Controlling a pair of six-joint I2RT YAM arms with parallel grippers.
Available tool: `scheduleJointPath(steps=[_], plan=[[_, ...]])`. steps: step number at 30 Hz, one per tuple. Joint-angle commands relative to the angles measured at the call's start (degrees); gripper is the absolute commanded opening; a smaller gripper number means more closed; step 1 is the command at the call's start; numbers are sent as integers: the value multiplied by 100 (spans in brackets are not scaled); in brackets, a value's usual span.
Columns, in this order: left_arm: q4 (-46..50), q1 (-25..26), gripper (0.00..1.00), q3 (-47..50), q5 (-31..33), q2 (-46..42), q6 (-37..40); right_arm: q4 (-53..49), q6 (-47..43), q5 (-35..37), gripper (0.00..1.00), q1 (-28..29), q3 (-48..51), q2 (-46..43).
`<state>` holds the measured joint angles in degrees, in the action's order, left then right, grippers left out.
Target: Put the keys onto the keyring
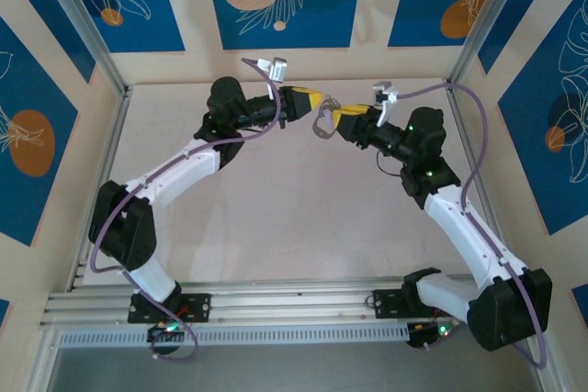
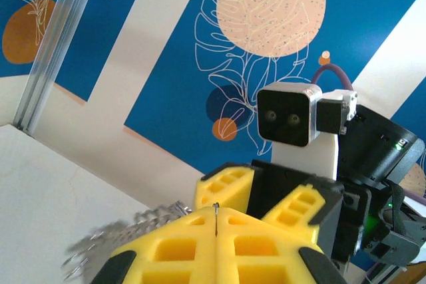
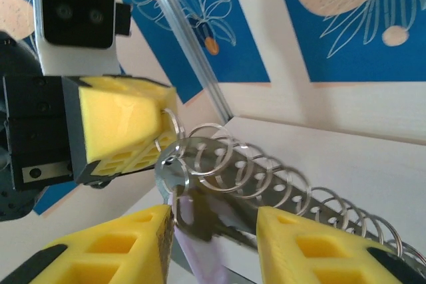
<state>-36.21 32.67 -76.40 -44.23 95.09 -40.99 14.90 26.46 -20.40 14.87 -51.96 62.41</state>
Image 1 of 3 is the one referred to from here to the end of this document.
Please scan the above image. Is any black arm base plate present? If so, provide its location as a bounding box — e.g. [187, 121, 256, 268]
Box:
[127, 293, 212, 324]
[371, 288, 458, 319]

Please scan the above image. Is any grey slotted cable duct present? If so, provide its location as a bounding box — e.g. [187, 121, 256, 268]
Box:
[57, 321, 410, 350]

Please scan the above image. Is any aluminium side rail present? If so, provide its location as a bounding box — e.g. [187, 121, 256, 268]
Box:
[68, 87, 133, 292]
[444, 79, 515, 274]

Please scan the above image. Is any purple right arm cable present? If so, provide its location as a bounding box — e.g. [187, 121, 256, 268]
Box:
[394, 83, 548, 369]

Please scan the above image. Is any blue poster flower dark circle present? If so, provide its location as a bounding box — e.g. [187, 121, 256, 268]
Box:
[498, 0, 588, 237]

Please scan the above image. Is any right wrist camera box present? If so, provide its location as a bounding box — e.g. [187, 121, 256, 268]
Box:
[371, 81, 399, 104]

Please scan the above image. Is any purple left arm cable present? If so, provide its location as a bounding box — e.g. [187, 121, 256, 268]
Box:
[89, 57, 282, 362]

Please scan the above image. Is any thin black gripper wire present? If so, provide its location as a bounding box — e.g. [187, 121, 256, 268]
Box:
[375, 149, 405, 178]

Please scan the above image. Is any black controller board green LED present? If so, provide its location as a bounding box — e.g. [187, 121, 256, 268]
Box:
[146, 322, 192, 345]
[406, 320, 456, 350]

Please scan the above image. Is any aluminium frame post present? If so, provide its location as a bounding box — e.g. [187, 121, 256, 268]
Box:
[34, 0, 130, 97]
[447, 0, 529, 90]
[523, 341, 567, 392]
[27, 331, 61, 392]

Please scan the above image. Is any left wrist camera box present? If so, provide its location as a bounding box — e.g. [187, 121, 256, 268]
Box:
[256, 56, 289, 84]

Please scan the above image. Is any aluminium front frame rail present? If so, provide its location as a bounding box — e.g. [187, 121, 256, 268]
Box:
[39, 276, 548, 331]

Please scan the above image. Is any blue poster large orange circle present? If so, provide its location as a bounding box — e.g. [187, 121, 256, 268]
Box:
[0, 15, 79, 247]

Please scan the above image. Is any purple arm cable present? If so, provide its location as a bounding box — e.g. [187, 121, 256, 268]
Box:
[394, 83, 548, 369]
[89, 57, 282, 362]

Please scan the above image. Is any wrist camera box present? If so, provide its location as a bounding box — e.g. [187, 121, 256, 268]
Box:
[256, 56, 289, 84]
[371, 81, 399, 104]

